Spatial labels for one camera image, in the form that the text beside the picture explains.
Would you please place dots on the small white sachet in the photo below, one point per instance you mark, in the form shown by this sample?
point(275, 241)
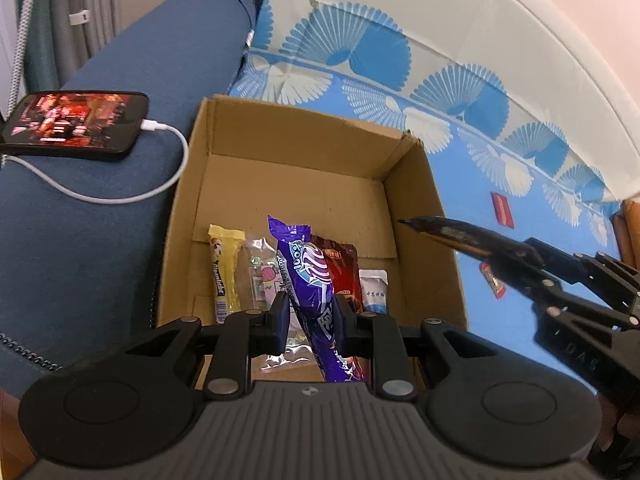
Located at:
point(374, 292)

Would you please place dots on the red brown snack packet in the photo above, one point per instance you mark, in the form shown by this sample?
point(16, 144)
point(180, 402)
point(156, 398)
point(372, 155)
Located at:
point(342, 270)

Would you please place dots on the blue fabric sofa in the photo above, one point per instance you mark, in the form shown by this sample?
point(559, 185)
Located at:
point(100, 260)

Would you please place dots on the yellow snack bar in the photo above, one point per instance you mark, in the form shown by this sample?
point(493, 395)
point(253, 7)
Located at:
point(225, 270)

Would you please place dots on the small red white candy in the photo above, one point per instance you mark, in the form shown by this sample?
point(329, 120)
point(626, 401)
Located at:
point(492, 282)

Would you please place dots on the purple snack packet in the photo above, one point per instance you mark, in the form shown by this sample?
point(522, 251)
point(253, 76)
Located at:
point(310, 280)

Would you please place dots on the pink clear snack packet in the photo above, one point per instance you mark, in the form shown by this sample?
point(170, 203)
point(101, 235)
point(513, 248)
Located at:
point(257, 280)

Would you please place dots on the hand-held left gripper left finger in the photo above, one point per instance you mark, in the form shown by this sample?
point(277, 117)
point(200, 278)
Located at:
point(281, 325)

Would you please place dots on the red snack bar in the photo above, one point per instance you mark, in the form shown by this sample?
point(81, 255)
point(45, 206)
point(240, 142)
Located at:
point(502, 210)

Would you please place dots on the blue fan print sheet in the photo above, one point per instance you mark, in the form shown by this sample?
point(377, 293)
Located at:
point(450, 175)

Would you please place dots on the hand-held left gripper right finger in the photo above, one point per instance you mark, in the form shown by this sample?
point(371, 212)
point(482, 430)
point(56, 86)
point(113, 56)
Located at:
point(344, 325)

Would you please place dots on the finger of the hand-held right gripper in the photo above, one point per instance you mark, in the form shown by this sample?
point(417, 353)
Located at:
point(535, 287)
point(560, 265)

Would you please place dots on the brown cardboard box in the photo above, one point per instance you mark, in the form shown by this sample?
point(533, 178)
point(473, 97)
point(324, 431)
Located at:
point(300, 170)

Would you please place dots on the black smartphone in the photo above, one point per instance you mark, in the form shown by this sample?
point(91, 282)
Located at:
point(75, 120)

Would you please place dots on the black snack bar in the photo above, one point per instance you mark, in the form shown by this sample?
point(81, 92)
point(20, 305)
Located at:
point(450, 234)

